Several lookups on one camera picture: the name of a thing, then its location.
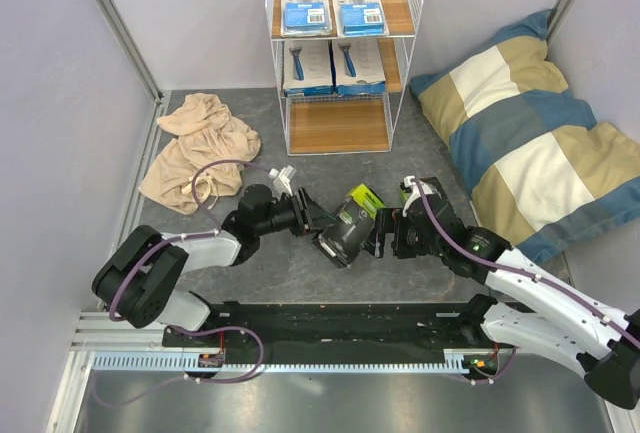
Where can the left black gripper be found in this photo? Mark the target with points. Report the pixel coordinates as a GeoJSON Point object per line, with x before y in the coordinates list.
{"type": "Point", "coordinates": [309, 214]}

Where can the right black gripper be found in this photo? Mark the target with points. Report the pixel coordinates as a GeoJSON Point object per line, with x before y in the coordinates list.
{"type": "Point", "coordinates": [389, 220]}

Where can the black green Gillette razor box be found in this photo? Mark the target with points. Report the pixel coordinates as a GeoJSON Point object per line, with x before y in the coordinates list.
{"type": "Point", "coordinates": [342, 242]}

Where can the Harry's razor box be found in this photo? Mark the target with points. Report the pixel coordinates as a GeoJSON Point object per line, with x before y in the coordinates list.
{"type": "Point", "coordinates": [307, 68]}
{"type": "Point", "coordinates": [358, 67]}

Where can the blue Gillette razor blister pack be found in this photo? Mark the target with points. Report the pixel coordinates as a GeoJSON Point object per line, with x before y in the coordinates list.
{"type": "Point", "coordinates": [301, 18]}

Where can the Gillette razor white card pack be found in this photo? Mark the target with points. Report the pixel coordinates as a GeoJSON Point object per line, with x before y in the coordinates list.
{"type": "Point", "coordinates": [360, 18]}

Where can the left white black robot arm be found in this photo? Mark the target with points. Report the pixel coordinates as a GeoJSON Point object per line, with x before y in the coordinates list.
{"type": "Point", "coordinates": [138, 282]}

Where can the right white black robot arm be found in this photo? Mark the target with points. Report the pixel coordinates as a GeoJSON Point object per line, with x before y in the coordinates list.
{"type": "Point", "coordinates": [598, 342]}

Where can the beige crumpled cloth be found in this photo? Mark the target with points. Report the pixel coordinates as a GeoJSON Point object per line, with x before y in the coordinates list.
{"type": "Point", "coordinates": [204, 157]}

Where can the blue beige checkered pillow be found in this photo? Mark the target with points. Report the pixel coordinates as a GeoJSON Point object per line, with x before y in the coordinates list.
{"type": "Point", "coordinates": [541, 170]}

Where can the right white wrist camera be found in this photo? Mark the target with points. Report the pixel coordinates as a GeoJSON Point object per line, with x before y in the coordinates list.
{"type": "Point", "coordinates": [411, 193]}

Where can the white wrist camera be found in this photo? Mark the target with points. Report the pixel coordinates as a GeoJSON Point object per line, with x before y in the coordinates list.
{"type": "Point", "coordinates": [411, 193]}
{"type": "Point", "coordinates": [281, 179]}

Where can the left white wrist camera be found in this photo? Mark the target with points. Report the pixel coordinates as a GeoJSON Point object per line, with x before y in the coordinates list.
{"type": "Point", "coordinates": [281, 179]}

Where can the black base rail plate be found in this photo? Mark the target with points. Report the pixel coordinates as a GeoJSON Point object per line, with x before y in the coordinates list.
{"type": "Point", "coordinates": [343, 331]}

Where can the white wire wooden shelf unit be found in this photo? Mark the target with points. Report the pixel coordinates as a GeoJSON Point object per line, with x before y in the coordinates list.
{"type": "Point", "coordinates": [334, 124]}

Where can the light blue slotted cable duct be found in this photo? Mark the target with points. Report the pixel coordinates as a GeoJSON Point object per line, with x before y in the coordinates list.
{"type": "Point", "coordinates": [447, 362]}

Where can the aluminium frame rail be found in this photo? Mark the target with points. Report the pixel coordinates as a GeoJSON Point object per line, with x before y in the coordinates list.
{"type": "Point", "coordinates": [131, 50]}

